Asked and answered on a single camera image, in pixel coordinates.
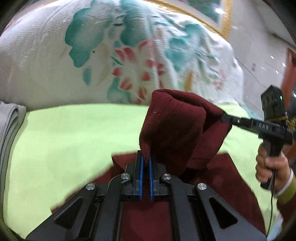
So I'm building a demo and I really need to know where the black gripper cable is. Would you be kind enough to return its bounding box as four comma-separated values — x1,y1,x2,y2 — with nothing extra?
265,170,277,238

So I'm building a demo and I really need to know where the person's right hand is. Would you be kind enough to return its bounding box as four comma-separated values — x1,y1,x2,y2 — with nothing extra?
255,143,291,192

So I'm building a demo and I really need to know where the folded grey garment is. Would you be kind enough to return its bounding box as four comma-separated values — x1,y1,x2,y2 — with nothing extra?
1,101,27,215

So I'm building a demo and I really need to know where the light green bed sheet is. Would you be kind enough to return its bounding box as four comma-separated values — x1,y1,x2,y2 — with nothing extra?
3,101,282,238

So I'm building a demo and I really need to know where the olive green sleeve forearm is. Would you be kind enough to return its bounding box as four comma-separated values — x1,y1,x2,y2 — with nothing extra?
275,169,296,223

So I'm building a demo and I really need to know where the white floral quilt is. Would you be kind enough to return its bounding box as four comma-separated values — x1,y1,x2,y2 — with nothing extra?
1,1,244,110

